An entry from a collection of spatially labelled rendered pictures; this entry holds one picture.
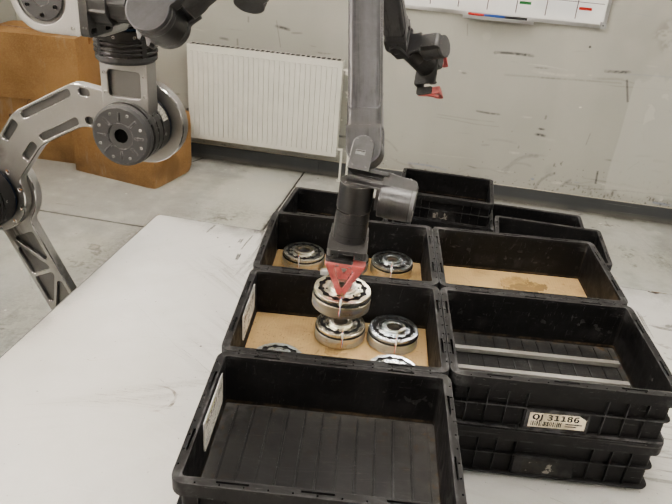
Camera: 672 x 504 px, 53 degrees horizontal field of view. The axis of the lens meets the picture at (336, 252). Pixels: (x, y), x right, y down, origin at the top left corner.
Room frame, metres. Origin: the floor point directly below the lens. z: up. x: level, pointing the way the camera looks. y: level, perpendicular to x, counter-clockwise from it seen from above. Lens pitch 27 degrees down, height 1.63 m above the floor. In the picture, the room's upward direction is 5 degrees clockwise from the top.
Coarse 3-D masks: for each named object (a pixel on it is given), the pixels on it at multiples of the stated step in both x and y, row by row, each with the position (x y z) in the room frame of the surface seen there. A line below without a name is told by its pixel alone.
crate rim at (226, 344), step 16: (256, 272) 1.22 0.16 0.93; (272, 272) 1.22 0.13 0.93; (288, 272) 1.23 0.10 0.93; (416, 288) 1.21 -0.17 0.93; (432, 288) 1.21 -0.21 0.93; (240, 304) 1.09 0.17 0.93; (256, 352) 0.94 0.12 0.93; (272, 352) 0.95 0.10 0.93; (288, 352) 0.95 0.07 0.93; (400, 368) 0.93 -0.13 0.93; (416, 368) 0.93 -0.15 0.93; (432, 368) 0.93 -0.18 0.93; (448, 368) 0.94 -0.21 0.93
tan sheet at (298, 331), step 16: (256, 320) 1.19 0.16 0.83; (272, 320) 1.19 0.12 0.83; (288, 320) 1.20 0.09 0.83; (304, 320) 1.20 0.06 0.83; (256, 336) 1.13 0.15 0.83; (272, 336) 1.13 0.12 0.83; (288, 336) 1.14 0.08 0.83; (304, 336) 1.14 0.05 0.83; (304, 352) 1.09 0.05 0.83; (320, 352) 1.09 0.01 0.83; (336, 352) 1.09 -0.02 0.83; (352, 352) 1.10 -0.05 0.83; (368, 352) 1.10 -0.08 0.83; (416, 352) 1.12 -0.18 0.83
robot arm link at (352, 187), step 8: (344, 176) 1.03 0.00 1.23; (352, 176) 1.01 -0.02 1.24; (360, 176) 1.01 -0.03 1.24; (344, 184) 0.99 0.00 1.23; (352, 184) 0.99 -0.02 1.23; (360, 184) 0.99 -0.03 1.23; (368, 184) 1.00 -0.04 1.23; (376, 184) 1.00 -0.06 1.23; (344, 192) 0.99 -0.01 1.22; (352, 192) 0.99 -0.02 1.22; (360, 192) 0.98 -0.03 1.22; (368, 192) 0.99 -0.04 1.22; (376, 192) 0.99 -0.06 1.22; (344, 200) 0.99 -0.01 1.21; (352, 200) 0.98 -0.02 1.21; (360, 200) 0.99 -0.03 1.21; (368, 200) 0.99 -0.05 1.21; (376, 200) 0.99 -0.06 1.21; (344, 208) 0.99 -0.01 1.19; (352, 208) 0.98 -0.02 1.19; (360, 208) 0.99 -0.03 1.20; (368, 208) 1.00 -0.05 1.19
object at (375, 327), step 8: (376, 320) 1.17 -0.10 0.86; (384, 320) 1.18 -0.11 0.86; (400, 320) 1.18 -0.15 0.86; (408, 320) 1.18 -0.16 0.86; (376, 328) 1.15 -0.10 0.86; (408, 328) 1.15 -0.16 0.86; (416, 328) 1.16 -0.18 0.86; (376, 336) 1.12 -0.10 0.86; (384, 336) 1.12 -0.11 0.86; (392, 336) 1.12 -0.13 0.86; (400, 336) 1.12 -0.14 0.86; (408, 336) 1.13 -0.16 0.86; (416, 336) 1.13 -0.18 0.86; (400, 344) 1.10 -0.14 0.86
